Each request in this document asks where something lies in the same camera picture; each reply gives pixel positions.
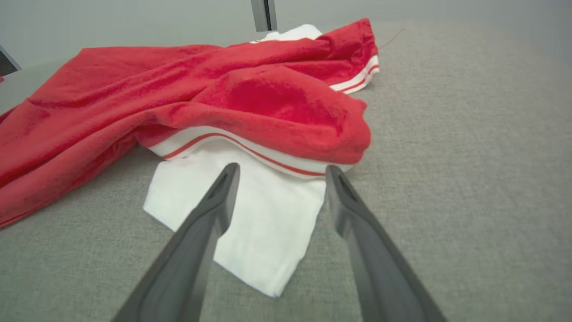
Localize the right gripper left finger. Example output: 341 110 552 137
112 162 241 322

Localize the grey metal post dark groove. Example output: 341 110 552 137
250 0 278 33

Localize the red garment with white trim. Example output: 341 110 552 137
0 18 380 298

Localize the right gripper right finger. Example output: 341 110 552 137
325 165 447 322

